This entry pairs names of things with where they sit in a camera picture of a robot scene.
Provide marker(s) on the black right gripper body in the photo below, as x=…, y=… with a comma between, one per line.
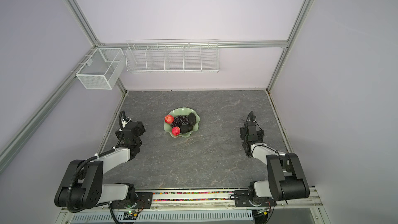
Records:
x=260, y=136

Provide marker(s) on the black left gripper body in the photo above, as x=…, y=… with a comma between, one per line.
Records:
x=141, y=130

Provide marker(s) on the red fake apple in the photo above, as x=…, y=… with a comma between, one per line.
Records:
x=169, y=119
x=176, y=131

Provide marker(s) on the dark purple fake grape bunch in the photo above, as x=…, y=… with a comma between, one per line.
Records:
x=179, y=120

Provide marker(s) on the dark fake avocado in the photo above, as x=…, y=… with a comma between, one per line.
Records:
x=185, y=128
x=192, y=119

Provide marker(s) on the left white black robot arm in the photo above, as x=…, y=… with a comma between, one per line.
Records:
x=82, y=185

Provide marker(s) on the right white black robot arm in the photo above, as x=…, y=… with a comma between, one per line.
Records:
x=285, y=176

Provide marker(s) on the light green wavy fruit bowl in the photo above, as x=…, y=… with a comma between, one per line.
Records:
x=182, y=111

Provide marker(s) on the white mesh square basket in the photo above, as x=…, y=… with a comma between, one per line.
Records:
x=102, y=69

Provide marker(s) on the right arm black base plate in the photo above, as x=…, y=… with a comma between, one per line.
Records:
x=246, y=198

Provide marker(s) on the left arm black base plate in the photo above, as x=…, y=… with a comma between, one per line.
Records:
x=142, y=200

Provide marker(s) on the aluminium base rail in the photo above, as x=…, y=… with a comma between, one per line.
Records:
x=301, y=211

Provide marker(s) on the white perforated cable tray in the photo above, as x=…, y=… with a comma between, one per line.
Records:
x=128, y=217

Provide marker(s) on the white wire long shelf basket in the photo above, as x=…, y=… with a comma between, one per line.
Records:
x=172, y=55

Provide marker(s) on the aluminium corner frame post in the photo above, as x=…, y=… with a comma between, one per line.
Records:
x=83, y=23

